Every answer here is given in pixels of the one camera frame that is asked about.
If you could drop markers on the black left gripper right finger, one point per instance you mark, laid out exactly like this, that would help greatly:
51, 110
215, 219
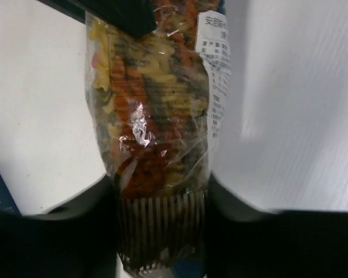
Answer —
243, 242

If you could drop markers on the tricolour fusilli pasta bag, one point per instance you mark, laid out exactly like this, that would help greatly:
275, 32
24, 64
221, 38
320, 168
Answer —
157, 103

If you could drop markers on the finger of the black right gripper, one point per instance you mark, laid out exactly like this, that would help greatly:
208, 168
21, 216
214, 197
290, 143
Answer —
134, 17

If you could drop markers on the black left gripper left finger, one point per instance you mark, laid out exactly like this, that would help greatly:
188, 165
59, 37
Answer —
75, 239

